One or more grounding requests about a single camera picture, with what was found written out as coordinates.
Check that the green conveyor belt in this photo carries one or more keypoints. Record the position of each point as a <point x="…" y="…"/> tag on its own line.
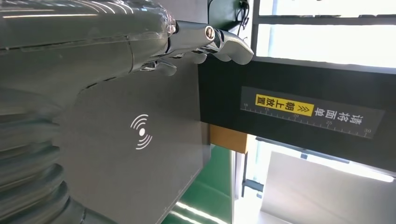
<point x="210" y="204"/>

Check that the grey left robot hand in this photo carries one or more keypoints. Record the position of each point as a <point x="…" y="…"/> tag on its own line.
<point x="77" y="46"/>

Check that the black inbound scanning machine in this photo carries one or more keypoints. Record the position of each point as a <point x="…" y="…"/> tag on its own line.
<point x="139" y="173"/>

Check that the bright window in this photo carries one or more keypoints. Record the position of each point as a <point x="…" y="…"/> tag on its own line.
<point x="325" y="43"/>

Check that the brown cardboard box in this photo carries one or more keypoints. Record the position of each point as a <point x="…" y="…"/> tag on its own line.
<point x="227" y="139"/>

